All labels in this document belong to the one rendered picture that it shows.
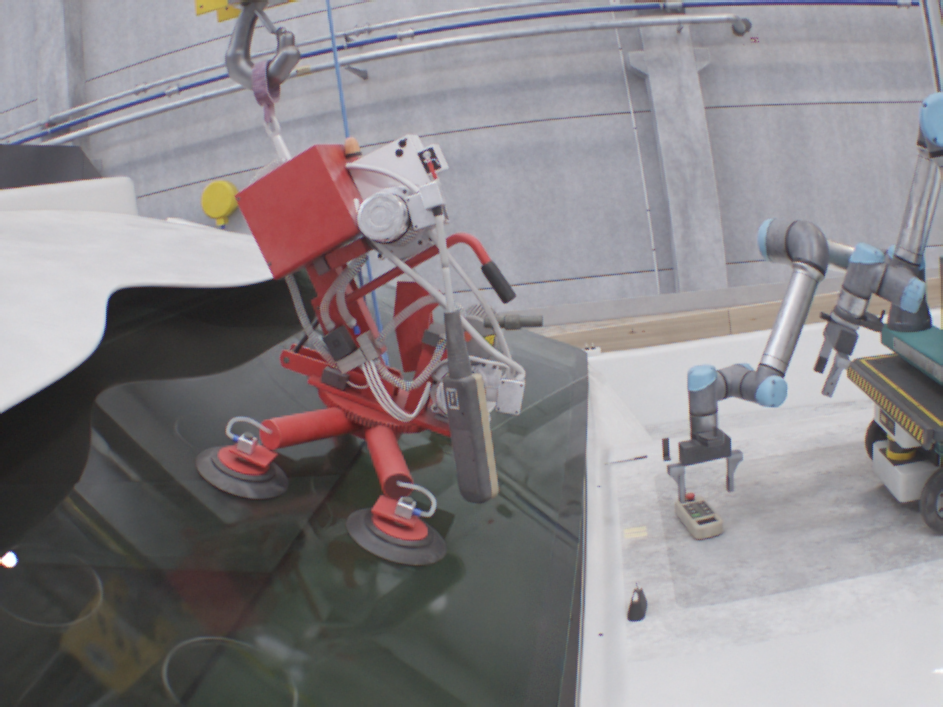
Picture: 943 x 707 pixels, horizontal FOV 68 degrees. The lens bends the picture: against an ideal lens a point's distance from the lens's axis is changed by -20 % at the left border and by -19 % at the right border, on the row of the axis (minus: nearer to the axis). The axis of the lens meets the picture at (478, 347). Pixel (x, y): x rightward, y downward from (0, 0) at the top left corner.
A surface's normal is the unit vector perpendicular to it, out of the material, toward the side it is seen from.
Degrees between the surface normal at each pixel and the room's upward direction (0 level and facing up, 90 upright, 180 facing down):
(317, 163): 90
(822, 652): 5
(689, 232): 90
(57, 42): 90
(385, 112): 90
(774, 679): 10
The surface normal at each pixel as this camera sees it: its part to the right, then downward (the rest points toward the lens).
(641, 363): -0.13, 0.22
